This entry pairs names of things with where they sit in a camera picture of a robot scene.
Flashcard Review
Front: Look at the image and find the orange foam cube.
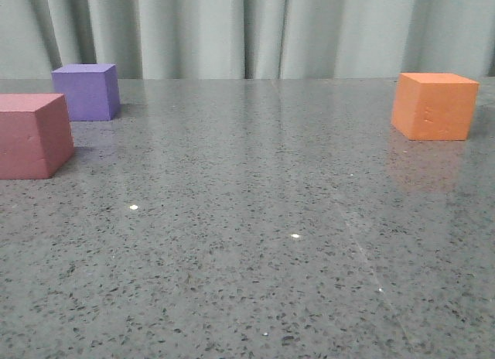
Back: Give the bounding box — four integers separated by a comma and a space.
391, 73, 480, 141

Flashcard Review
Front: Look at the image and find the grey-green curtain backdrop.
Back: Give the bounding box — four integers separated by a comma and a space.
1, 0, 494, 79

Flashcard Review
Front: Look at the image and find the purple foam cube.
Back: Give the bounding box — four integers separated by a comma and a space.
51, 63, 120, 121

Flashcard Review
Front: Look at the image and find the pink foam cube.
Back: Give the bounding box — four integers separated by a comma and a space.
1, 93, 74, 180

